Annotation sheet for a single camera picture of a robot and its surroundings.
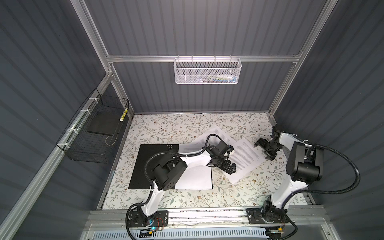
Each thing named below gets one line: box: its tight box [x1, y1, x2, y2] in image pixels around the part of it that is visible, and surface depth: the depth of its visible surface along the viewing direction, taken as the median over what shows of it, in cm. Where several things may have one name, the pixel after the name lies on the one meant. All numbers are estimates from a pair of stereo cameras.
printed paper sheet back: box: [190, 125, 267, 184], surface depth 96 cm
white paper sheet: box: [175, 143, 213, 190], surface depth 85 cm
